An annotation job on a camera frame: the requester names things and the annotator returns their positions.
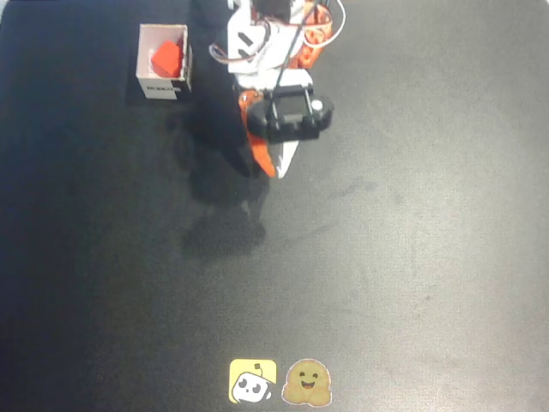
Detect yellow robot sticker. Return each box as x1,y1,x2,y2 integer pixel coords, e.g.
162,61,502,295
228,358,278,404

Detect red cube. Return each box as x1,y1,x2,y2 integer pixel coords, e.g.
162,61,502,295
151,39,183,78

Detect smiling hugging face sticker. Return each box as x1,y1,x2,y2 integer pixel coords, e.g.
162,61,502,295
281,358,334,406

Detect black webcam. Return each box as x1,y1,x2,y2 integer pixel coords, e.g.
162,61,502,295
245,84,335,145

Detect white cardboard box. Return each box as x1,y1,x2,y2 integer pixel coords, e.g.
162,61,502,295
135,23,195,102

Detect white cable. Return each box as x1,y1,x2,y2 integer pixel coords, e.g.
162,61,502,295
317,0,347,46

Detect black table mat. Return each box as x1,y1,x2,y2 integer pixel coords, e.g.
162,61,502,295
0,0,549,412

